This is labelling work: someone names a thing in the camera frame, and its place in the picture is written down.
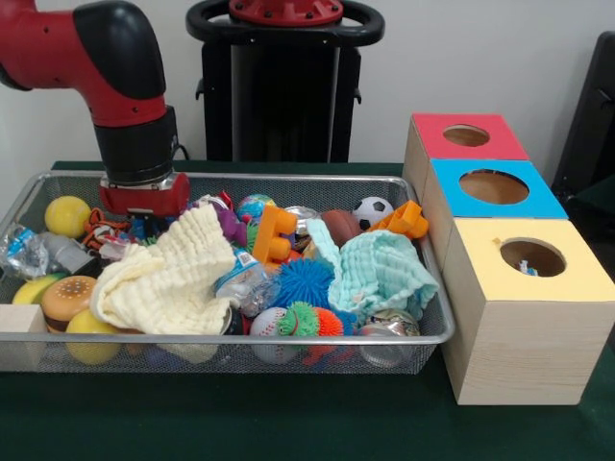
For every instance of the blue globe ball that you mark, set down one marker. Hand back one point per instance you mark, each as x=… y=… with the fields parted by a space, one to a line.
x=252 y=206

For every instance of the purple spiky rubber ball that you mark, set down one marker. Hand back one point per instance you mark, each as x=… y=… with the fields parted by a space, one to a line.
x=228 y=221

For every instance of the mint green cloth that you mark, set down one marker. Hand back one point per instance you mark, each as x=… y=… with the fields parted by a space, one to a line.
x=379 y=269

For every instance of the yellow ball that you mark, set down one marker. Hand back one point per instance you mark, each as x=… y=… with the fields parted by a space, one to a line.
x=67 y=216
x=86 y=326

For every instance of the wide orange studded block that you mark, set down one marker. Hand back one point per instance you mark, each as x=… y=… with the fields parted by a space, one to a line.
x=274 y=233

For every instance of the cream yellow cloth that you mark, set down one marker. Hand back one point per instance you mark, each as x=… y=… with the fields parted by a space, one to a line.
x=168 y=283

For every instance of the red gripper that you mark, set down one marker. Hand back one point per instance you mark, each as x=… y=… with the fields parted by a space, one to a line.
x=144 y=199

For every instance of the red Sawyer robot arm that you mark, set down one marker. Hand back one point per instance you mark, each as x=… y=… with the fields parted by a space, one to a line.
x=120 y=96

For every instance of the small colourful patterned cloth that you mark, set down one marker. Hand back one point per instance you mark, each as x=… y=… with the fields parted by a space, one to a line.
x=526 y=269

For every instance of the dark green tablecloth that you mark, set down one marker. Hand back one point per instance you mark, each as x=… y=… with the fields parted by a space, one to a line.
x=600 y=197
x=240 y=422

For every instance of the colourful print cloth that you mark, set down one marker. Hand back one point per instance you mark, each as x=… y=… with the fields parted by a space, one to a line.
x=115 y=249

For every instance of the brown toy football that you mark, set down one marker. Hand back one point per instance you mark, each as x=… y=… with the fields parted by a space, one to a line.
x=341 y=225

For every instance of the silver mesh bin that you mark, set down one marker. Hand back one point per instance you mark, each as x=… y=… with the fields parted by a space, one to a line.
x=336 y=338

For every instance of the wooden box with three holes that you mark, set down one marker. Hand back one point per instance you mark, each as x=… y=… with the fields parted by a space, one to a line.
x=528 y=350

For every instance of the black and white soccer ball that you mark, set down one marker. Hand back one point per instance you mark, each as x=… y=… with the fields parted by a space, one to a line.
x=372 y=209

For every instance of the long orange toy block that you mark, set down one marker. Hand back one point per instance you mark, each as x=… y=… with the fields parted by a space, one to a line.
x=401 y=219

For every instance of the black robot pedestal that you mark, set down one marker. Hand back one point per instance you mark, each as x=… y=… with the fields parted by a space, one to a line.
x=283 y=96

